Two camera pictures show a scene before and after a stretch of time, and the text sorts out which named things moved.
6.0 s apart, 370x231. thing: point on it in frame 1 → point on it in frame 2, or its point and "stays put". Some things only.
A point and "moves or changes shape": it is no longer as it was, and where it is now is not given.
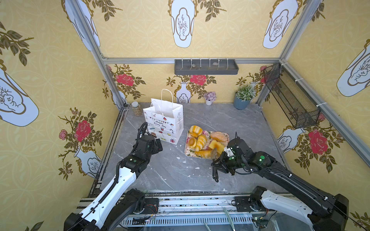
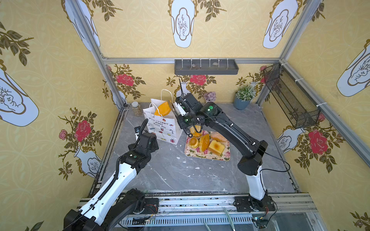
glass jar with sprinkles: x=137 y=108 stays put
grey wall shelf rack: x=202 y=67 stays put
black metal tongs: x=214 y=162 → x=176 y=109
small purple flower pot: x=209 y=96 stays put
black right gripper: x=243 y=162 → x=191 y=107
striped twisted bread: x=201 y=143 moves or changes shape
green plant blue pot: x=243 y=96 stays put
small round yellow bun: x=192 y=142 stays put
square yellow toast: x=214 y=144 stays put
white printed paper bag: x=165 y=118 stays put
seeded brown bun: x=219 y=136 stays put
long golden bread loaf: x=204 y=153 → x=165 y=109
